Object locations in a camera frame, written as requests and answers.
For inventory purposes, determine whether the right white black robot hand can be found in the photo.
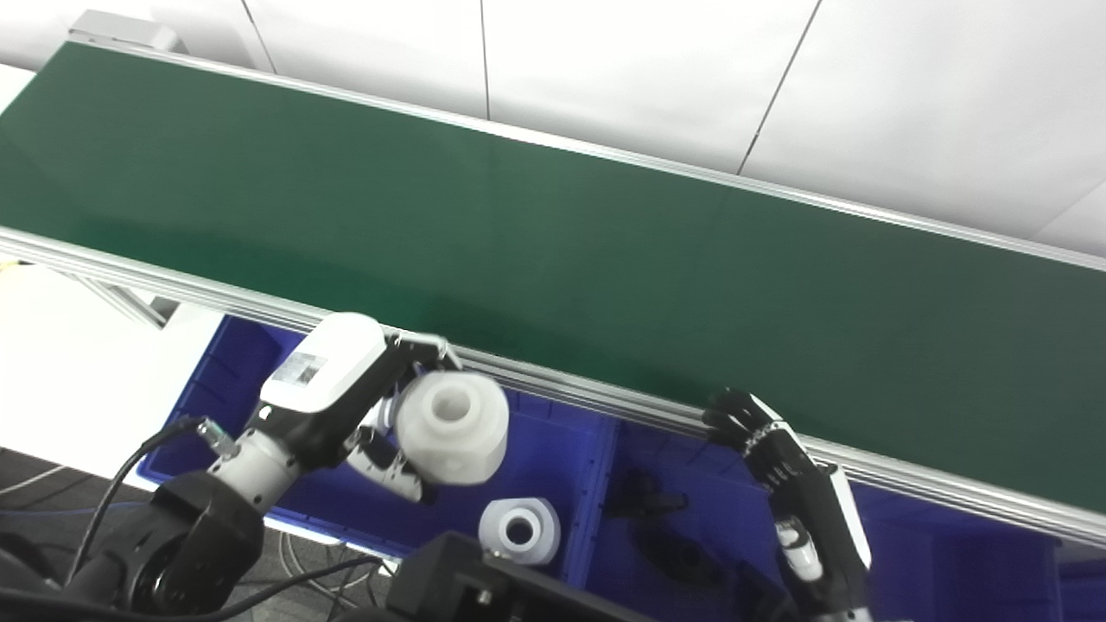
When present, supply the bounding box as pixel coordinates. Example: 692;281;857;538
702;389;874;607

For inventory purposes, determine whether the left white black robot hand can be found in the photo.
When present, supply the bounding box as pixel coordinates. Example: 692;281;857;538
257;312;463;504

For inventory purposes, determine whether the white part with holes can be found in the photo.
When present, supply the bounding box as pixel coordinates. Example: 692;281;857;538
395;371;511;486
478;498;563;568

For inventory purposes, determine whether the blue bin with black parts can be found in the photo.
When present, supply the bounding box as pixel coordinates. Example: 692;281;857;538
562;413;1065;622

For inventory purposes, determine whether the green conveyor belt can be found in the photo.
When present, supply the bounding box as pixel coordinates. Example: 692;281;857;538
0;9;1106;550
0;41;1106;516

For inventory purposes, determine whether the blue bin with white parts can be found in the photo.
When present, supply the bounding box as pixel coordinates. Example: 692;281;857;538
137;314;620;589

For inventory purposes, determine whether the black robot torso part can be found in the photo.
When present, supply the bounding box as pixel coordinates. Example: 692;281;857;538
387;530;659;622

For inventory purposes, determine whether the empty blue bin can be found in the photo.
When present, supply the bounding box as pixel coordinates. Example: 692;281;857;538
1058;540;1106;622

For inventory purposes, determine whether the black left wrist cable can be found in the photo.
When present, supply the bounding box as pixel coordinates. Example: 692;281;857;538
65;416;241;588

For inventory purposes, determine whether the black floor cable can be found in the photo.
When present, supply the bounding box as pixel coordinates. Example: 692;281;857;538
0;553;386;622

